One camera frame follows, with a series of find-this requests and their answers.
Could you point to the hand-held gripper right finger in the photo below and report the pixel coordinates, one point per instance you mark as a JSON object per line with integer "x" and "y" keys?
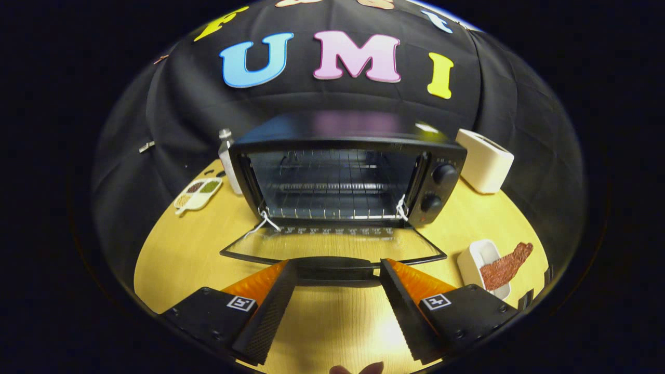
{"x": 402, "y": 317}

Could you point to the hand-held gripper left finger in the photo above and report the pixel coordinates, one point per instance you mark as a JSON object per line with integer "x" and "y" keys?
{"x": 267, "y": 317}

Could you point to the brown meat strip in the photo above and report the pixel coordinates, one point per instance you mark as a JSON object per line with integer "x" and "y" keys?
{"x": 504, "y": 267}

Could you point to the black toaster oven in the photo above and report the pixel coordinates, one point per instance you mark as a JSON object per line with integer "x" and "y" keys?
{"x": 343, "y": 135}

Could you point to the white toaster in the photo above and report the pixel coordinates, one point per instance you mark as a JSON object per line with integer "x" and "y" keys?
{"x": 486, "y": 161}

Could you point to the white rectangular dish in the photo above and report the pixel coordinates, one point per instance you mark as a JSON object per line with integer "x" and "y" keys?
{"x": 470, "y": 259}

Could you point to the white divided dish with grains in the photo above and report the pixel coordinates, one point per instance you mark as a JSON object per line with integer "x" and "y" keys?
{"x": 197, "y": 193}

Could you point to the clear plastic bottle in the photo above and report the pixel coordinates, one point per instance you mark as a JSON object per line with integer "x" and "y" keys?
{"x": 228, "y": 161}

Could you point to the silver metal clip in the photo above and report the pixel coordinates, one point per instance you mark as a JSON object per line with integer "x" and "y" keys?
{"x": 146, "y": 147}

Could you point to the red clip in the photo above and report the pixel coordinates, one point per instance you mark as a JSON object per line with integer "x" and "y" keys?
{"x": 161, "y": 59}

